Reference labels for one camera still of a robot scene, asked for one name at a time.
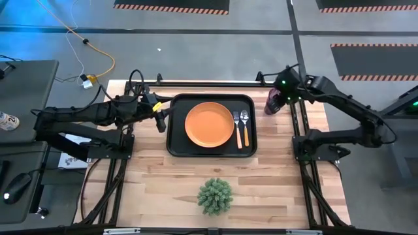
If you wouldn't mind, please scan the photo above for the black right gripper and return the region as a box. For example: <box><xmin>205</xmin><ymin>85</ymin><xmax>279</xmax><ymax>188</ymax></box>
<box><xmin>269</xmin><ymin>66</ymin><xmax>304</xmax><ymax>113</ymax></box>

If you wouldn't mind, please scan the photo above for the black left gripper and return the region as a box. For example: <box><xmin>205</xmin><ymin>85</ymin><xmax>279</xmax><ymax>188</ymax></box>
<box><xmin>142</xmin><ymin>93</ymin><xmax>176</xmax><ymax>133</ymax></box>

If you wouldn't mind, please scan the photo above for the purple translucent cup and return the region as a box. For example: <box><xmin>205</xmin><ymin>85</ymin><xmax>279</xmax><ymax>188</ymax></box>
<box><xmin>263</xmin><ymin>87</ymin><xmax>282</xmax><ymax>116</ymax></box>

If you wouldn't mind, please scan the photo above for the spoon with orange handle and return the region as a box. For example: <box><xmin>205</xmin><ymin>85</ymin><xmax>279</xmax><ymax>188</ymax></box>
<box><xmin>240</xmin><ymin>109</ymin><xmax>251</xmax><ymax>148</ymax></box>

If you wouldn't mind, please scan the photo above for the orange round plate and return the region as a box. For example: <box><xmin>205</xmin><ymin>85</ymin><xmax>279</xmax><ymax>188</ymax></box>
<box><xmin>184</xmin><ymin>101</ymin><xmax>235</xmax><ymax>148</ymax></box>

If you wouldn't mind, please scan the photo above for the fork with orange handle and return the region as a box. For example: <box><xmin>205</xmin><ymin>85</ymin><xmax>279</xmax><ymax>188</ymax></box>
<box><xmin>233</xmin><ymin>110</ymin><xmax>244</xmax><ymax>150</ymax></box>

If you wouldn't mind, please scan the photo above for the black rectangular tray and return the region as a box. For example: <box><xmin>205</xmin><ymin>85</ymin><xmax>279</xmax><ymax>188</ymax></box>
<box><xmin>165</xmin><ymin>93</ymin><xmax>258</xmax><ymax>159</ymax></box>

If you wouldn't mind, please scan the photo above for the black mat with striped edge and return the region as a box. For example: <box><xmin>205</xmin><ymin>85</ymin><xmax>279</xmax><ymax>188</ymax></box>
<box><xmin>315</xmin><ymin>0</ymin><xmax>418</xmax><ymax>14</ymax></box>
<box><xmin>113</xmin><ymin>0</ymin><xmax>231</xmax><ymax>16</ymax></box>
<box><xmin>330</xmin><ymin>43</ymin><xmax>418</xmax><ymax>82</ymax></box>

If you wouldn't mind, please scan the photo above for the green artificial plant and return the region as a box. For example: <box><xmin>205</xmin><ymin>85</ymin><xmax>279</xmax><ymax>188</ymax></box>
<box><xmin>196</xmin><ymin>177</ymin><xmax>234</xmax><ymax>217</ymax></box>

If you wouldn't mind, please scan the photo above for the white printed paper sheet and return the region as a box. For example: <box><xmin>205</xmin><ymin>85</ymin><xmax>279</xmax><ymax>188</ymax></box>
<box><xmin>57</xmin><ymin>133</ymin><xmax>94</xmax><ymax>170</ymax></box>

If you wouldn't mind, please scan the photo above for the black stand with green light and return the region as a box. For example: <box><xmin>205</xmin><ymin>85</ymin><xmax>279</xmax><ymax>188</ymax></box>
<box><xmin>378</xmin><ymin>85</ymin><xmax>418</xmax><ymax>190</ymax></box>

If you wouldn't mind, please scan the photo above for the large grey desk top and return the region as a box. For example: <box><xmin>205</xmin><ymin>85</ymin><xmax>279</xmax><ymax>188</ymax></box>
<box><xmin>0</xmin><ymin>59</ymin><xmax>60</xmax><ymax>145</ymax></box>

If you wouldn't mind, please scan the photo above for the small grey desk top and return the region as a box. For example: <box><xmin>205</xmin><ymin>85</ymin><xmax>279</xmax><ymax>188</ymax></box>
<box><xmin>0</xmin><ymin>140</ymin><xmax>48</xmax><ymax>225</ymax></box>

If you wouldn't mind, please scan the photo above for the white printed can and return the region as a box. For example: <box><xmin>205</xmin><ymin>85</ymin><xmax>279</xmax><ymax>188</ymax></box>
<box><xmin>0</xmin><ymin>111</ymin><xmax>20</xmax><ymax>132</ymax></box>

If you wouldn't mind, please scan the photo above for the black tool on desk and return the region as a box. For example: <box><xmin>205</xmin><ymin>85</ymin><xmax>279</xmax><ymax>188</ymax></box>
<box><xmin>0</xmin><ymin>61</ymin><xmax>16</xmax><ymax>80</ymax></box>

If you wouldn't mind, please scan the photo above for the black computer mouse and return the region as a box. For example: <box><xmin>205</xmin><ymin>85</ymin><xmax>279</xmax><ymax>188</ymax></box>
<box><xmin>2</xmin><ymin>172</ymin><xmax>33</xmax><ymax>206</ymax></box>

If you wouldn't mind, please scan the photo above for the black metal table frame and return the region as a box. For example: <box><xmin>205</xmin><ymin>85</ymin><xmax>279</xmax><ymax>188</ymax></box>
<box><xmin>74</xmin><ymin>70</ymin><xmax>351</xmax><ymax>229</ymax></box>

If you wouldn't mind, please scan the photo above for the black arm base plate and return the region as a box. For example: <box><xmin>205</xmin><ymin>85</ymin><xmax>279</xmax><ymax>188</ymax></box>
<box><xmin>86</xmin><ymin>133</ymin><xmax>135</xmax><ymax>161</ymax></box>
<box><xmin>292</xmin><ymin>135</ymin><xmax>342</xmax><ymax>163</ymax></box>

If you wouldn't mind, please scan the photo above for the long yellow floor cable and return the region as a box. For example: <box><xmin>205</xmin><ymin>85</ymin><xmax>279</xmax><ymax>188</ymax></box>
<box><xmin>35</xmin><ymin>0</ymin><xmax>116</xmax><ymax>79</ymax></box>

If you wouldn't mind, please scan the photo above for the thin white floor cable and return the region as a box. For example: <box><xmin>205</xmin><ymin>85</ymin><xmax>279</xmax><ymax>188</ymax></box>
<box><xmin>64</xmin><ymin>0</ymin><xmax>86</xmax><ymax>82</ymax></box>

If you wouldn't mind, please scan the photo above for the black looped cable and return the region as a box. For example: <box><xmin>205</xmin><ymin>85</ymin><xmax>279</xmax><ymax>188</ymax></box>
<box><xmin>79</xmin><ymin>158</ymin><xmax>103</xmax><ymax>223</ymax></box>

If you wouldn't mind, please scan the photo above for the silver metal bracket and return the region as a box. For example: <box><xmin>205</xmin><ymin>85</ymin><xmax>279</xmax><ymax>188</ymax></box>
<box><xmin>103</xmin><ymin>228</ymin><xmax>142</xmax><ymax>235</ymax></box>
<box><xmin>285</xmin><ymin>228</ymin><xmax>324</xmax><ymax>235</ymax></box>

